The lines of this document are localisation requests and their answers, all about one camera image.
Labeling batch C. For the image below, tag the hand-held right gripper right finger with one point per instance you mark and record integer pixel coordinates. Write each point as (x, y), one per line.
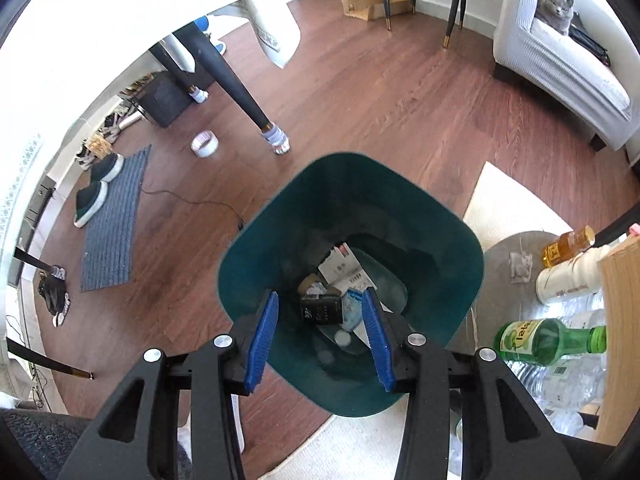
(377, 340)

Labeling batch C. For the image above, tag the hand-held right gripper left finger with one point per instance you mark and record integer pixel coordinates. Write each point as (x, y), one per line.
(262, 340)

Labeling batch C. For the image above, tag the white round lid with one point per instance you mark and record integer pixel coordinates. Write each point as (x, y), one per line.
(343, 339)

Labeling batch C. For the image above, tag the blue white tissue pack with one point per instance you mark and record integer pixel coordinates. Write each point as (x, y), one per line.
(352, 305)

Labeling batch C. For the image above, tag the black shiny packet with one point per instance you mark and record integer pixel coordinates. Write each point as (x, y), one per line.
(322, 310)

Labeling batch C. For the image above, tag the white paper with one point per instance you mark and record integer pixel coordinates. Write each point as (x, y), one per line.
(317, 290)

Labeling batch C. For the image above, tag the white printed paper packet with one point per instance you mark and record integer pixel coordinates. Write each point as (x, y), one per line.
(345, 265)

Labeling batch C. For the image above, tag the green trash bin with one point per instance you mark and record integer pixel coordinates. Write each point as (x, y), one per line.
(300, 210)

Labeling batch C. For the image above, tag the grey round table base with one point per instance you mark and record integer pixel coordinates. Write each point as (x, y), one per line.
(500, 285)

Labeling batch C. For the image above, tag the small white sachet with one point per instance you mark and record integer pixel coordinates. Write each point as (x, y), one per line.
(520, 265)

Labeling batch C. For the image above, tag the green glass bottle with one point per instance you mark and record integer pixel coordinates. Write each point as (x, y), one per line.
(540, 342)

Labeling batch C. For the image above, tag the pile of clear plastic bottles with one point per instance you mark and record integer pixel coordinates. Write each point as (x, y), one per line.
(560, 385)

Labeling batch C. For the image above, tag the grey striped door mat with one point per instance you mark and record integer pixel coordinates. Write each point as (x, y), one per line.
(110, 230)

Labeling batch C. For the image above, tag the white plastic bottle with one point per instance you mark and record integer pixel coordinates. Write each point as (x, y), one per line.
(565, 282)

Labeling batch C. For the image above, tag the tape roll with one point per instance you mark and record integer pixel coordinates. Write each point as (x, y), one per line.
(205, 144)

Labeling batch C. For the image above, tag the yellow liquid bottle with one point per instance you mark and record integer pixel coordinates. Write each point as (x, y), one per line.
(565, 247)

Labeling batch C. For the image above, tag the black leg with gold tip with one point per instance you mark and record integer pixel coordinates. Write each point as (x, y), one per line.
(45, 360)

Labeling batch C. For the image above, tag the green white sneaker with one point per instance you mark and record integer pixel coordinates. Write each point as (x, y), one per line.
(106, 167)
(90, 202)

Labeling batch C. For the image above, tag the light wooden box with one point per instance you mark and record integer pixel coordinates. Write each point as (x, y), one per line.
(620, 335)

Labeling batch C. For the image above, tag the dark grey fabric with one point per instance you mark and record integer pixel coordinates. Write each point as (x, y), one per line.
(40, 445)

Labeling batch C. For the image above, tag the black furniture leg with sock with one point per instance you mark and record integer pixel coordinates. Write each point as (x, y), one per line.
(172, 67)
(30, 257)
(235, 90)

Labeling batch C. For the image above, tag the beige slipper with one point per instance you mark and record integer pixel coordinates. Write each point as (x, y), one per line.
(95, 150)

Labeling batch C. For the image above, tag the black storage box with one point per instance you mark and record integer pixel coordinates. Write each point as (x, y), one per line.
(165, 100)

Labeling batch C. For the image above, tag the white and blue appliance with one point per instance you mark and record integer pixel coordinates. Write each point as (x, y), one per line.
(182, 45)

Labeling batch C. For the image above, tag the white patterned cloth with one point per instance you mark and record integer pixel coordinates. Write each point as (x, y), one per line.
(270, 20)

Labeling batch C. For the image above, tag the grey armchair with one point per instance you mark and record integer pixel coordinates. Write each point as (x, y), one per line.
(550, 55)

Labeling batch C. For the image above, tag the black bag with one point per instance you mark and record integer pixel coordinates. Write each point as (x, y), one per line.
(590, 47)

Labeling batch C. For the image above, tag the grey cat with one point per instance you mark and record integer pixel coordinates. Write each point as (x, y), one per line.
(552, 10)

